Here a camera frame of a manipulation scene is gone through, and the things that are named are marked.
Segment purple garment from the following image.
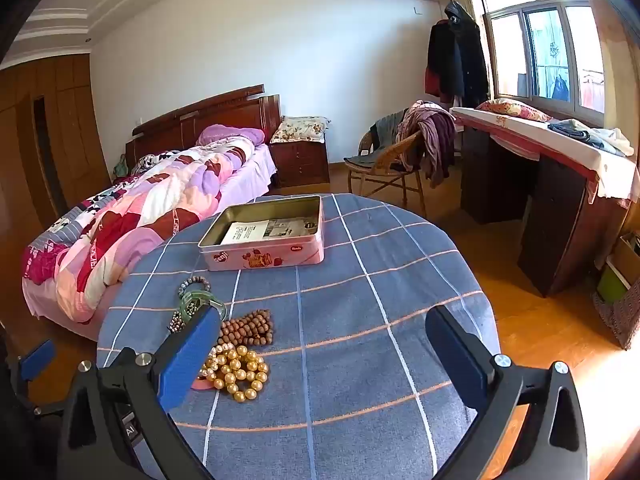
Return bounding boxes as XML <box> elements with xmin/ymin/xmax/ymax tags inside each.
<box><xmin>397</xmin><ymin>101</ymin><xmax>457</xmax><ymax>188</ymax></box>

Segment pink tin box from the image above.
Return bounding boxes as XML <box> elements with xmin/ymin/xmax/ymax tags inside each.
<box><xmin>198</xmin><ymin>195</ymin><xmax>325</xmax><ymax>272</ymax></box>

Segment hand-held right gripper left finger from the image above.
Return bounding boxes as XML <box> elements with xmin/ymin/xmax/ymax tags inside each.
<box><xmin>55</xmin><ymin>304</ymin><xmax>224</xmax><ymax>480</ymax></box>

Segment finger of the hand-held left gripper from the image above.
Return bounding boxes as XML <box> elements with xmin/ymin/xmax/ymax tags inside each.
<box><xmin>6</xmin><ymin>338</ymin><xmax>65</xmax><ymax>416</ymax></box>

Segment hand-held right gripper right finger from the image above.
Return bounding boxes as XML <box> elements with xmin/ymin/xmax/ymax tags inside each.
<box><xmin>425</xmin><ymin>305</ymin><xmax>592</xmax><ymax>480</ymax></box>

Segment black white patterned pillow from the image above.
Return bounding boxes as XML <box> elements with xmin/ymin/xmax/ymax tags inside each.
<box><xmin>132</xmin><ymin>152</ymin><xmax>173</xmax><ymax>176</ymax></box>

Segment blue plaid tablecloth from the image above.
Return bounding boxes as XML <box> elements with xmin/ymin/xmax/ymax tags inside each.
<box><xmin>96</xmin><ymin>192</ymin><xmax>502</xmax><ymax>480</ymax></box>

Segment white pink desk cover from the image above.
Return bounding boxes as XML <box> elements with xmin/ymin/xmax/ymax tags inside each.
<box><xmin>450</xmin><ymin>106</ymin><xmax>640</xmax><ymax>206</ymax></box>

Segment white printed paper sheet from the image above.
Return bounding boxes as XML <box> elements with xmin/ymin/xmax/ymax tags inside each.
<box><xmin>220</xmin><ymin>218</ymin><xmax>317</xmax><ymax>247</ymax></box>

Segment hanging dark coats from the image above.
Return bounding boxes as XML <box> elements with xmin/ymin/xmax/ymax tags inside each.
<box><xmin>425</xmin><ymin>1</ymin><xmax>491</xmax><ymax>106</ymax></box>

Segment window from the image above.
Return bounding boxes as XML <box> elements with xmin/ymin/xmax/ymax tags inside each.
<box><xmin>475</xmin><ymin>0</ymin><xmax>608</xmax><ymax>128</ymax></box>

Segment wicker chair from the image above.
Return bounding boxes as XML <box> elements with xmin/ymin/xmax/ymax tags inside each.
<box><xmin>345</xmin><ymin>127</ymin><xmax>428</xmax><ymax>218</ymax></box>

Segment dark wooden nightstand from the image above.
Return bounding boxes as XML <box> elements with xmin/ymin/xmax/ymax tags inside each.
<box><xmin>270</xmin><ymin>137</ymin><xmax>331</xmax><ymax>191</ymax></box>

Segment bed with pink sheet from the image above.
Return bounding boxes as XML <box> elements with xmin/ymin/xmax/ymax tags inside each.
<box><xmin>21</xmin><ymin>150</ymin><xmax>278</xmax><ymax>343</ymax></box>

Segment purple pillow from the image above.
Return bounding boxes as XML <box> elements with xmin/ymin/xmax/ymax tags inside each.
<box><xmin>196</xmin><ymin>124</ymin><xmax>266</xmax><ymax>148</ymax></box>

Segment brown wooden bead necklace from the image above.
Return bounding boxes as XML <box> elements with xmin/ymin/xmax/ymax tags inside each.
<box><xmin>216</xmin><ymin>309</ymin><xmax>277</xmax><ymax>348</ymax></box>

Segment green jade bangle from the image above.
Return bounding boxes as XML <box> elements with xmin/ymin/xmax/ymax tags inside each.
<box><xmin>180</xmin><ymin>282</ymin><xmax>228</xmax><ymax>322</ymax></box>

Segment pink floral pillow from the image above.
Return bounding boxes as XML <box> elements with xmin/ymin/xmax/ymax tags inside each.
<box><xmin>475</xmin><ymin>98</ymin><xmax>553</xmax><ymax>122</ymax></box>

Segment cardboard box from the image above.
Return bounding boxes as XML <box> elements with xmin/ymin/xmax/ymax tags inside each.
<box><xmin>612</xmin><ymin>232</ymin><xmax>640</xmax><ymax>286</ymax></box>

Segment golden pearl necklace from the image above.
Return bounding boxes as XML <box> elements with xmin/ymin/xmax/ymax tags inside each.
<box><xmin>210</xmin><ymin>344</ymin><xmax>271</xmax><ymax>403</ymax></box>

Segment dark woven basket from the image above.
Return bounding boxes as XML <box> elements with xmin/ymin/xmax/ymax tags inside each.
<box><xmin>592</xmin><ymin>285</ymin><xmax>640</xmax><ymax>351</ymax></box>

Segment green bin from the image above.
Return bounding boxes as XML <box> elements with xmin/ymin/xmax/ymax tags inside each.
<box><xmin>597</xmin><ymin>265</ymin><xmax>631</xmax><ymax>303</ymax></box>

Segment grey bead bracelet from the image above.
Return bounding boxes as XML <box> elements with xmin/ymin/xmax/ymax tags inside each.
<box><xmin>177</xmin><ymin>276</ymin><xmax>213</xmax><ymax>301</ymax></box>

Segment brown wooden wardrobe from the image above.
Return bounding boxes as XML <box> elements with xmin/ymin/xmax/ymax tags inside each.
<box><xmin>0</xmin><ymin>52</ymin><xmax>113</xmax><ymax>246</ymax></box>

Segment pink red patchwork quilt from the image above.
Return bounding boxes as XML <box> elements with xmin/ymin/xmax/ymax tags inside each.
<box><xmin>22</xmin><ymin>136</ymin><xmax>256</xmax><ymax>323</ymax></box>

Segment dark wooden desk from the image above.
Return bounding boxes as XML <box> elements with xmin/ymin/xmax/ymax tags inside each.
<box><xmin>450</xmin><ymin>106</ymin><xmax>640</xmax><ymax>298</ymax></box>

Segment floral cushion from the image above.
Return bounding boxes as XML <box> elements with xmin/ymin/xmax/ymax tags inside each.
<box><xmin>270</xmin><ymin>116</ymin><xmax>332</xmax><ymax>143</ymax></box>

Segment grey garment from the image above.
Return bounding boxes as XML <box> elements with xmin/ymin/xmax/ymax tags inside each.
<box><xmin>345</xmin><ymin>110</ymin><xmax>411</xmax><ymax>168</ymax></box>

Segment pile of folded clothes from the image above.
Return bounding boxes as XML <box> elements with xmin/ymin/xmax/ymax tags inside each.
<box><xmin>547</xmin><ymin>119</ymin><xmax>635</xmax><ymax>157</ymax></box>

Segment dark wooden headboard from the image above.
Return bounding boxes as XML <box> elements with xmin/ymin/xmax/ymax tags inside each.
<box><xmin>125</xmin><ymin>84</ymin><xmax>283</xmax><ymax>171</ymax></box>

